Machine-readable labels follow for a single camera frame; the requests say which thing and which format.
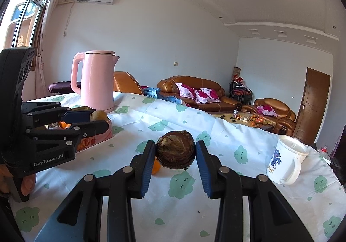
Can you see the person's left hand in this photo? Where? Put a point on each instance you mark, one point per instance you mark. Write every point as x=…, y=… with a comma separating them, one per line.
x=28, y=185

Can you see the stacked dark chairs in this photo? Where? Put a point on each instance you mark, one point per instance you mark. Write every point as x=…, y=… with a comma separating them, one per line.
x=240, y=93

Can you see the pink floral pillow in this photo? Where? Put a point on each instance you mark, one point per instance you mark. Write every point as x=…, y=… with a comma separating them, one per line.
x=185, y=90
x=208, y=95
x=267, y=111

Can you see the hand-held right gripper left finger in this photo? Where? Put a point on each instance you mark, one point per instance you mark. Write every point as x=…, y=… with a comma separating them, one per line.
x=148, y=169

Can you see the brown wooden door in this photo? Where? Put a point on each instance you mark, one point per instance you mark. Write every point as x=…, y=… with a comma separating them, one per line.
x=310, y=101

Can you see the wooden chair back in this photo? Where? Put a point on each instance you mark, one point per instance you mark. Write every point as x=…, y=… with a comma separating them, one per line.
x=127, y=82

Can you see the stool with purple cushion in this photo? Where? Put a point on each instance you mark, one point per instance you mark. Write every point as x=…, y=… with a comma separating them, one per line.
x=62, y=86

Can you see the pink metal tray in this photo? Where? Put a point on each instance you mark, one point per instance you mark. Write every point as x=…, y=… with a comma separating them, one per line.
x=104, y=133

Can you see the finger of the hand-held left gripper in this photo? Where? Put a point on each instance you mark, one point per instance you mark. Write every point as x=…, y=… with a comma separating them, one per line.
x=78, y=115
x=92, y=127

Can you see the pale curtain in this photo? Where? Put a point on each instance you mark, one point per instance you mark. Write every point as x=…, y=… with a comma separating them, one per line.
x=48, y=28

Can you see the cluttered coffee table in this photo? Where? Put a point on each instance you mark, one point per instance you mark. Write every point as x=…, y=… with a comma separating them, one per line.
x=229, y=117

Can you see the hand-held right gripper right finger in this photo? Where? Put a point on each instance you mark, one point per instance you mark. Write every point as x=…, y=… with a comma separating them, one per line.
x=203, y=169

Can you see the brown taro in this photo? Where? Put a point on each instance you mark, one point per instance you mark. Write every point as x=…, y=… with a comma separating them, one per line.
x=175, y=150

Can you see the window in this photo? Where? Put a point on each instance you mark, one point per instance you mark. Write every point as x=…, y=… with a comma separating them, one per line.
x=24, y=6

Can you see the pink electric kettle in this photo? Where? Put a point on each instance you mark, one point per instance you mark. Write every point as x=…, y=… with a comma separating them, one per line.
x=94, y=82

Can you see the brown pear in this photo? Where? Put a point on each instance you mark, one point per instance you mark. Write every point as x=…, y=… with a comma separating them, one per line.
x=98, y=115

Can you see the white mug blue print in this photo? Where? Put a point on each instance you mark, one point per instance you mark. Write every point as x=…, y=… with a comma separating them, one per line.
x=286, y=158

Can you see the tall patterned ornament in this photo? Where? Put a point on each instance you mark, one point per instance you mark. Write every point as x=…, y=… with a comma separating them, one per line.
x=237, y=73

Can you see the brown leather armchair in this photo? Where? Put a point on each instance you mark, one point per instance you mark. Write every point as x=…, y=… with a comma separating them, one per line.
x=273, y=102

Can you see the blue plaid blanket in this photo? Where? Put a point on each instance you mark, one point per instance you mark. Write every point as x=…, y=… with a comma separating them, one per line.
x=167, y=96

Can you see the brown leather sofa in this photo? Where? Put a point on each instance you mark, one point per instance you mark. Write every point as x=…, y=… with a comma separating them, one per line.
x=173, y=82

